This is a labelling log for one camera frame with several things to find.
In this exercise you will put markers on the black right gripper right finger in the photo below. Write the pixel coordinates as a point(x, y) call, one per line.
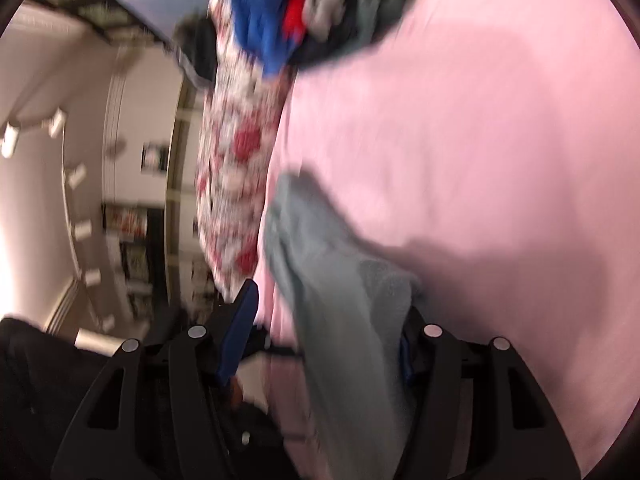
point(477, 411)

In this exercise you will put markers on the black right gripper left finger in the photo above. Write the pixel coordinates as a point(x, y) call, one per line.
point(163, 411)

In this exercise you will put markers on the grey pants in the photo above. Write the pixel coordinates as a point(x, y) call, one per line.
point(348, 306)

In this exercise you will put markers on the pink floral bed sheet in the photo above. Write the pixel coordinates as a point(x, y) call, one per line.
point(491, 147)

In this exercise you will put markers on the red white floral pillow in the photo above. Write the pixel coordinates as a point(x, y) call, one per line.
point(241, 117)

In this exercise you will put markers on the black garment on pillow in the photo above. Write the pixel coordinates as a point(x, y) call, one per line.
point(195, 46)

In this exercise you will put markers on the red folded garment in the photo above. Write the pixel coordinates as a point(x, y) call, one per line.
point(293, 26)

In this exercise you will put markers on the dark grey folded garment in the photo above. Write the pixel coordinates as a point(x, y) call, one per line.
point(364, 22)

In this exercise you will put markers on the blue folded garment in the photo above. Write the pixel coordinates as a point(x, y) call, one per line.
point(258, 31)

